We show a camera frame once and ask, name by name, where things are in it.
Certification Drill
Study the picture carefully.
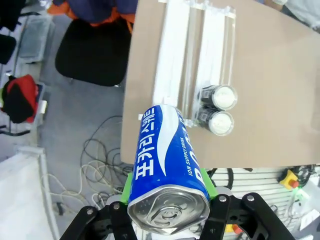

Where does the blue Pocari Sweat can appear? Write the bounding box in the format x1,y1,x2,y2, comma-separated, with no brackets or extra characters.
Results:
126,104,212,236

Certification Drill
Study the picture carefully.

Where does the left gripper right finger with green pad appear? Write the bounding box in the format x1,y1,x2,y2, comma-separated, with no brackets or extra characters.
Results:
197,169,297,240

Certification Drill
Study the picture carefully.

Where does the person torso in white shirt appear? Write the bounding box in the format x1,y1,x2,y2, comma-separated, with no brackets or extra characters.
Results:
281,0,320,29

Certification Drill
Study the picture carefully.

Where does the red and black bag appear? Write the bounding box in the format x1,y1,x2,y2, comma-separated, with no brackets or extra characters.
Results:
1,74,40,125

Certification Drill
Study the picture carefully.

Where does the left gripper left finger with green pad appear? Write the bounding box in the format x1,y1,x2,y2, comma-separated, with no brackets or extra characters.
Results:
59,171,138,240

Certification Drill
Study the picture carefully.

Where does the white foam box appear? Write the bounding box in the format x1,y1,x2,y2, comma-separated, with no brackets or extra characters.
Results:
0,146,61,240

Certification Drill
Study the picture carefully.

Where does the white can dispenser rack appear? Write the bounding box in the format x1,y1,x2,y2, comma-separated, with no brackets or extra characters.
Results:
151,0,238,128

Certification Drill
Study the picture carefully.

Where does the yellow emergency stop button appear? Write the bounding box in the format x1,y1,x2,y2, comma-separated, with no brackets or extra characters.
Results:
279,169,300,191

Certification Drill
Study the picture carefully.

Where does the black Pepsi can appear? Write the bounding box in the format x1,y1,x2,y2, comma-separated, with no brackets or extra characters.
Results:
198,84,238,111
197,109,235,137

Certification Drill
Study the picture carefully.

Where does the black office chair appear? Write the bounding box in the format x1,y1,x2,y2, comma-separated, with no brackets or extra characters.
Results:
54,18,132,88

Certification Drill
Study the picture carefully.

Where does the white floor cable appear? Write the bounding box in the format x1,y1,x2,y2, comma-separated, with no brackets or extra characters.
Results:
39,159,112,210

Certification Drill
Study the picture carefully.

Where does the clear plastic storage bin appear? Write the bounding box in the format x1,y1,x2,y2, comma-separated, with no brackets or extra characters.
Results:
14,17,56,64

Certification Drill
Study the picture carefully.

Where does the white slotted base board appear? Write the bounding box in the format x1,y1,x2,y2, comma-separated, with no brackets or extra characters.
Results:
211,166,320,240

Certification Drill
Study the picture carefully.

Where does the orange and blue clothing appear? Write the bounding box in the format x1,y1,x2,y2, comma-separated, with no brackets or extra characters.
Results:
47,0,140,28

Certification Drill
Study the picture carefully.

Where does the black floor cable tangle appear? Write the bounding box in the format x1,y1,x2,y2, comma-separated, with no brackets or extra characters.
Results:
81,114,132,187

